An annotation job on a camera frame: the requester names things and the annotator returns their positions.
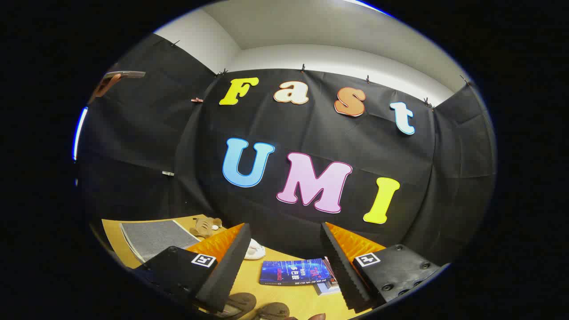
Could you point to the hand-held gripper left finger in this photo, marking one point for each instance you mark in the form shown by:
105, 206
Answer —
226, 275

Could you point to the blue book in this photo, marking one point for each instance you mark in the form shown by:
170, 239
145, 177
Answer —
293, 272

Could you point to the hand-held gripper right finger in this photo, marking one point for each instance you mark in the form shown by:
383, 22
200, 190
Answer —
346, 275

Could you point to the brown striped plush toy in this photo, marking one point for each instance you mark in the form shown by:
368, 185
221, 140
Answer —
205, 227

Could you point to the brown fluffy shoe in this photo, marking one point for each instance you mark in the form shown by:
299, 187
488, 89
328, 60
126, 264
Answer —
272, 310
242, 303

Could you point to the grey-blue book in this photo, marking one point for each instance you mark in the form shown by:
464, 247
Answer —
326, 288

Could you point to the smartphone on holder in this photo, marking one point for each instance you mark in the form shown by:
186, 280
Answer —
120, 74

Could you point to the lit screen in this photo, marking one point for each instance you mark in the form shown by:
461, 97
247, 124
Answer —
79, 133

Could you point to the white plush toy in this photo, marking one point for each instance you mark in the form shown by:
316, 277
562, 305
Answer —
255, 251

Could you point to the grey fabric storage box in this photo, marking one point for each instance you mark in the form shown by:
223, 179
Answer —
155, 238

